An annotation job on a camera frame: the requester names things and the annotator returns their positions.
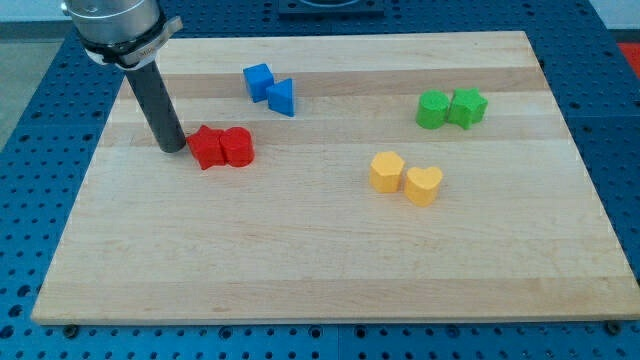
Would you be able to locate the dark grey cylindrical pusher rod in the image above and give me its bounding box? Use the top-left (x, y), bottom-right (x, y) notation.
top-left (126, 61), bottom-right (186, 153)

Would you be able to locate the red star block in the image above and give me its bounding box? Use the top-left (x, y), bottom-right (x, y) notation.
top-left (186, 125), bottom-right (227, 170)

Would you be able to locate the red cylinder block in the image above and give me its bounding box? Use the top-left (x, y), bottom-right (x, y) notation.
top-left (220, 127), bottom-right (255, 167)

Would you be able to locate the green star block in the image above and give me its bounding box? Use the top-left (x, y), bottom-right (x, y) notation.
top-left (447, 88), bottom-right (489, 130)

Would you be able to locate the blue cube block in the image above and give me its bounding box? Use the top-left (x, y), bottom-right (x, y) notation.
top-left (243, 63), bottom-right (275, 102)

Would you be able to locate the blue triangle block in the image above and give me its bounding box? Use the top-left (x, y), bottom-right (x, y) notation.
top-left (266, 78), bottom-right (295, 117)

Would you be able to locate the yellow hexagon block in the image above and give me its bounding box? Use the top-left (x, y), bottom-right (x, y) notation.
top-left (369, 151), bottom-right (405, 193)

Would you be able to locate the wooden board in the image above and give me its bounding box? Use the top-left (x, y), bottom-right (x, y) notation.
top-left (32, 31), bottom-right (639, 325)

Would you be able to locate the green cylinder block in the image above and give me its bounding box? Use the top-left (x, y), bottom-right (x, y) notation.
top-left (416, 90), bottom-right (450, 130)

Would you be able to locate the yellow heart block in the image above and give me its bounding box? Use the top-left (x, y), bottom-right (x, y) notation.
top-left (403, 167), bottom-right (443, 207)

